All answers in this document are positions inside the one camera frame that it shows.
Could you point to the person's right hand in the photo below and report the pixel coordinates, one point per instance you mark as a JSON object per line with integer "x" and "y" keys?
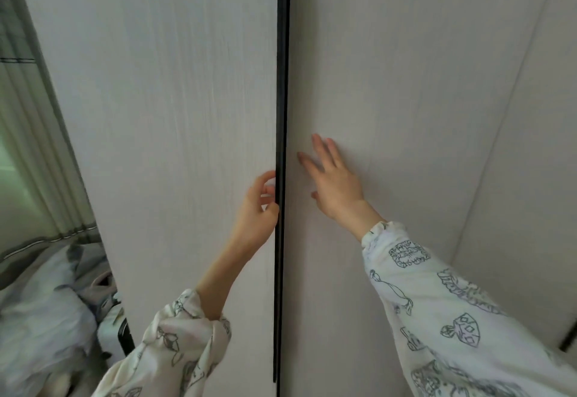
{"x": 340, "y": 194}

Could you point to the person's left hand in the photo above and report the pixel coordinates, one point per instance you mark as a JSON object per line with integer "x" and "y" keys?
{"x": 257, "y": 221}

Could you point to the white wardrobe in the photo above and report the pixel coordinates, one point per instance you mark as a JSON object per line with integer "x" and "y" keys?
{"x": 158, "y": 95}

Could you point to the person's right forearm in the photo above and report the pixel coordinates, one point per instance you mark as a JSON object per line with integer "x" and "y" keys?
{"x": 451, "y": 320}

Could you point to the person's left forearm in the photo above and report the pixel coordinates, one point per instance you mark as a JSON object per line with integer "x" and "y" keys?
{"x": 180, "y": 347}

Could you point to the white oil heater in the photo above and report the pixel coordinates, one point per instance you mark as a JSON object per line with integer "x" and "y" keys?
{"x": 112, "y": 333}

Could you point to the pale green patterned curtain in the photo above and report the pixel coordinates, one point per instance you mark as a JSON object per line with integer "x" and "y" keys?
{"x": 31, "y": 162}

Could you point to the grey white crumpled cloth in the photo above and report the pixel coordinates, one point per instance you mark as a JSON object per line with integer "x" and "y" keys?
{"x": 40, "y": 311}

